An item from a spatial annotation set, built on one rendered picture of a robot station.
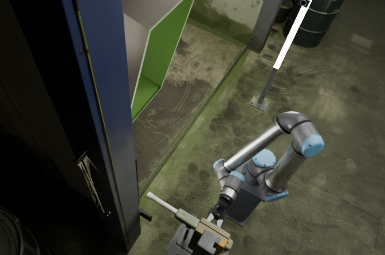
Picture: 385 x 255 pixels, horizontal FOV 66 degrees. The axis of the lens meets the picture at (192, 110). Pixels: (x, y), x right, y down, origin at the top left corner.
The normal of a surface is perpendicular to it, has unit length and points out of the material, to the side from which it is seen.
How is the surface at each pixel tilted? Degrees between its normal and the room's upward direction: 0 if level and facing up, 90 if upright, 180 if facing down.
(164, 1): 12
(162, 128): 0
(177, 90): 0
